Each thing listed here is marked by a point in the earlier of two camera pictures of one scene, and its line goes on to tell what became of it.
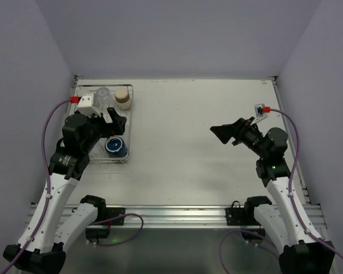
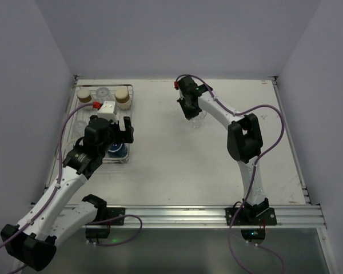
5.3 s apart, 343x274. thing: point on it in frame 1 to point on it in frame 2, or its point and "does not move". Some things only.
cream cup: x=122 y=98 does not move
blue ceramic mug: x=115 y=146 does not move
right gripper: x=237 y=133 to x=189 y=105
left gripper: x=106 y=123 to x=121 y=134
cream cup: x=82 y=91 does not move
